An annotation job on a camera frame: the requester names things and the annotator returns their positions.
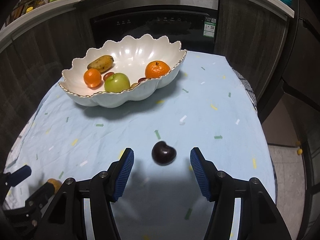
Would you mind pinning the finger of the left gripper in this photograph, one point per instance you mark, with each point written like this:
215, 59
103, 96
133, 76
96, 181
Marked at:
38, 200
13, 179

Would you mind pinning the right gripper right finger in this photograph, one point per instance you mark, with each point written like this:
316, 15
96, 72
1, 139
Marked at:
214, 185

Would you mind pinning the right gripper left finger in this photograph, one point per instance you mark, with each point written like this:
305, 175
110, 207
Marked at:
109, 185

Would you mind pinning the red jujube date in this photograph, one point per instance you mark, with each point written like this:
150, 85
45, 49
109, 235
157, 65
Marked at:
141, 79
107, 75

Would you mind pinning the yellow mango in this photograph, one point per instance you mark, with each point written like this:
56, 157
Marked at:
102, 64

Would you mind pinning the dark purple plum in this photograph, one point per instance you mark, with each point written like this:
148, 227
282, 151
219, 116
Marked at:
163, 154

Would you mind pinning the light blue patterned tablecloth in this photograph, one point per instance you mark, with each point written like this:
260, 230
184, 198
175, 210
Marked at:
206, 106

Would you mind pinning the green apple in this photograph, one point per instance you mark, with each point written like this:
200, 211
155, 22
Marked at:
117, 83

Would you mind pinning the checkered cloth under tablecloth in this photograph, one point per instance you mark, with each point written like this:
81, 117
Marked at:
247, 88

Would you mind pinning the small orange tangerine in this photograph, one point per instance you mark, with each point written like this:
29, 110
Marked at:
92, 78

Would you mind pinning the white scalloped ceramic bowl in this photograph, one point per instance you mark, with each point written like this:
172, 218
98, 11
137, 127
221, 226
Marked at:
131, 56

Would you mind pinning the large orange tangerine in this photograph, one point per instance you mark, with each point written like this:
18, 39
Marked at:
156, 69

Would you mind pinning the green energy label sticker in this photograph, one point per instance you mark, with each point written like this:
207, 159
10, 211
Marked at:
209, 27

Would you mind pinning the black built-in dishwasher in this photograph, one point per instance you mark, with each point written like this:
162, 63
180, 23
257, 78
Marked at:
179, 20

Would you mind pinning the yellow cap bottle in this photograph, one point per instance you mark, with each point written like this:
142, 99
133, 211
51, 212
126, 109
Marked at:
29, 9

